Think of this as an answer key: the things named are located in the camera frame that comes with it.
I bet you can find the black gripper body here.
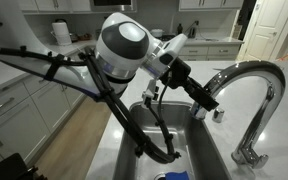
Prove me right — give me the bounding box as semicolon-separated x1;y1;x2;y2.
159;58;197;92

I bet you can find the chrome faucet head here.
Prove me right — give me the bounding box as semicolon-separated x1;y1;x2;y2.
191;75;228;120

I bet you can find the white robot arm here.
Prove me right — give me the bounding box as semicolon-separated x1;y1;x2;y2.
0;0;218;110

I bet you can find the chrome gooseneck faucet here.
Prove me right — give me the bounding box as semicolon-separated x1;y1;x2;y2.
190;60;287;170

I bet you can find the dark bottle by stove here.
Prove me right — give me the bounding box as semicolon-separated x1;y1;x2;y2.
177;23;183;34

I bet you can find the white pot on stove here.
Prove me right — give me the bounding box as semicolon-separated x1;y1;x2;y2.
151;29;164;38

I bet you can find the stainless steel sink basin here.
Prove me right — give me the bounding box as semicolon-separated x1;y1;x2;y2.
113;101;231;180

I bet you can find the blue sponge in sink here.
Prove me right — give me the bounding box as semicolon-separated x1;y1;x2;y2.
165;171;189;180

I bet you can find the white door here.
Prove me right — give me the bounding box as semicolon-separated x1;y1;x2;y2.
243;0;288;60

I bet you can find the white paper towel roll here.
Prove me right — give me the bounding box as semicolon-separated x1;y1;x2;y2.
52;22;72;45

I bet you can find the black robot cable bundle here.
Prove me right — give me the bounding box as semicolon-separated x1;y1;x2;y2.
0;45;182;165

